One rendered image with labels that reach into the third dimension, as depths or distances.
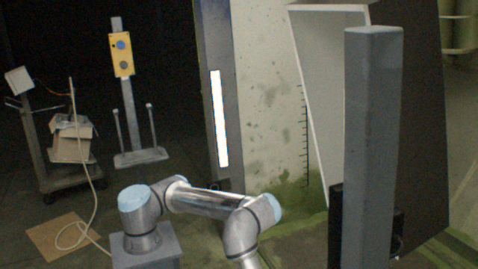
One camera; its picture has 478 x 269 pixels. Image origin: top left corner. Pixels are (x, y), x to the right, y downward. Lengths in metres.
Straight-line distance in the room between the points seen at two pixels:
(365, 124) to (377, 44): 0.09
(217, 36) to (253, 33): 0.23
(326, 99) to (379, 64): 1.72
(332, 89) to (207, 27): 0.81
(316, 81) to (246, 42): 0.57
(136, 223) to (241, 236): 0.62
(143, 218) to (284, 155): 1.28
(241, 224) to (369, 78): 0.95
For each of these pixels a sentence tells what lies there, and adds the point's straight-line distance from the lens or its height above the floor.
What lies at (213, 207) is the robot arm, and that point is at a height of 0.92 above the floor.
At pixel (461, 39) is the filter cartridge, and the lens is 2.86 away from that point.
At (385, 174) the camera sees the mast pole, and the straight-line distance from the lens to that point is 0.49.
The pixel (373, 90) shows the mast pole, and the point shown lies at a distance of 0.44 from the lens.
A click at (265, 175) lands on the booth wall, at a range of 2.72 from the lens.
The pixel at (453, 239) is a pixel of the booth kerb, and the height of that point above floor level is 0.14.
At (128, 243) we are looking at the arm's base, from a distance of 1.85.
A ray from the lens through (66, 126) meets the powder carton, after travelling 3.81.
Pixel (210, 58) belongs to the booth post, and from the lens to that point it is 2.38.
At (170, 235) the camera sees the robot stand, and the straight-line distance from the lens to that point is 1.94.
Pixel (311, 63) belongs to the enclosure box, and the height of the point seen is 1.33.
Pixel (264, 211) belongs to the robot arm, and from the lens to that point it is 1.37.
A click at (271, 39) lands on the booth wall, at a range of 2.51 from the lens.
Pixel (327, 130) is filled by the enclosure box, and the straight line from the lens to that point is 2.21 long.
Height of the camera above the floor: 1.68
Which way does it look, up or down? 19 degrees down
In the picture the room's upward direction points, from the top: 5 degrees counter-clockwise
